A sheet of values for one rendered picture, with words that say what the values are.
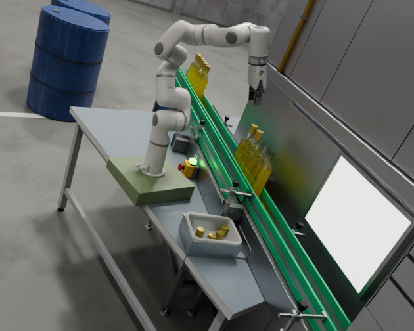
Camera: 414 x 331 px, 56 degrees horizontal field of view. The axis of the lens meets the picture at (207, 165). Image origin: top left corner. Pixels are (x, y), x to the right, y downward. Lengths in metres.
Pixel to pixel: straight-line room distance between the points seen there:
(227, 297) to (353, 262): 0.46
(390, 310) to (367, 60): 1.02
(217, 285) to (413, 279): 0.82
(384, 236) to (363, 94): 0.55
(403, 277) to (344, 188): 0.70
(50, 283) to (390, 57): 1.96
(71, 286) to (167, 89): 1.23
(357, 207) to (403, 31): 0.63
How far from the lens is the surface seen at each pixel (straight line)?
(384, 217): 1.40
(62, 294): 2.32
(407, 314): 0.90
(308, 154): 1.74
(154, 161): 1.82
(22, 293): 2.31
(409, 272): 0.89
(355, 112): 1.62
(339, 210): 1.55
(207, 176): 1.95
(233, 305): 1.49
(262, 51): 1.56
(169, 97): 1.76
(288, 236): 1.62
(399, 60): 1.56
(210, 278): 1.54
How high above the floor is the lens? 1.74
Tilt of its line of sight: 26 degrees down
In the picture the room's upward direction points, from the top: 22 degrees clockwise
